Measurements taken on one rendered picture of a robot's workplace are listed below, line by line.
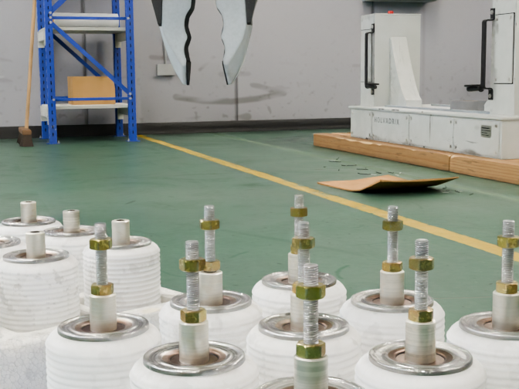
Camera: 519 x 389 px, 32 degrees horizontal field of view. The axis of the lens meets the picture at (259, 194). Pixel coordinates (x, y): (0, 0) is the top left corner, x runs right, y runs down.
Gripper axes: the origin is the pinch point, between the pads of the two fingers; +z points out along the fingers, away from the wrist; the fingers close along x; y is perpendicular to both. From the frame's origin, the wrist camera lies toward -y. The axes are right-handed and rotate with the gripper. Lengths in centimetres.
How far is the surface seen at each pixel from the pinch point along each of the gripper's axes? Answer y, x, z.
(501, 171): 310, -60, 42
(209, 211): 0.2, -0.1, 12.8
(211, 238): 0.3, -0.1, 15.2
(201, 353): -16.7, -2.8, 20.6
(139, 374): -18.7, 1.3, 21.7
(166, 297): 30.8, 12.2, 28.7
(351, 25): 686, 22, -39
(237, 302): -0.2, -2.6, 21.1
